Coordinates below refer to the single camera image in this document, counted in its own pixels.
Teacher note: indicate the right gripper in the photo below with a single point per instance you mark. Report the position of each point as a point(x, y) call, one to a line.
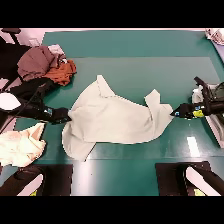
point(185, 110)

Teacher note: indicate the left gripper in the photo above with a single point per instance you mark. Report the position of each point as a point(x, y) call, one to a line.
point(60, 115)

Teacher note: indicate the pale grey T-shirt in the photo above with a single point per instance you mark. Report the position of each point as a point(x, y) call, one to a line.
point(113, 120)

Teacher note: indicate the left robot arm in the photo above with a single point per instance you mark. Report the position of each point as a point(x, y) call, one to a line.
point(31, 108)

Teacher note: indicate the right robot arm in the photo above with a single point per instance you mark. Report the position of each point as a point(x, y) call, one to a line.
point(213, 107)

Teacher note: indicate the dark green folded garment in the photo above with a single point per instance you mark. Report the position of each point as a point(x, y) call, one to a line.
point(219, 89)

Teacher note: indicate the black garment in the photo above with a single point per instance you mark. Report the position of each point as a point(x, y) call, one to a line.
point(28, 88)

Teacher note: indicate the orange garment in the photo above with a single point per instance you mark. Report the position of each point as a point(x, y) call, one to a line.
point(63, 73)

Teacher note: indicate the cream garment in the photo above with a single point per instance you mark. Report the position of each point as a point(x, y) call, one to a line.
point(18, 146)

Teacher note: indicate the mauve brown garment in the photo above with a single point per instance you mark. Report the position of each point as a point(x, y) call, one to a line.
point(35, 63)

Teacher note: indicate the small white garment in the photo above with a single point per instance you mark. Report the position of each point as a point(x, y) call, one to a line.
point(56, 49)

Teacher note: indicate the black office chair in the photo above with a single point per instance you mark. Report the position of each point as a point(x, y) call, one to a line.
point(8, 56)

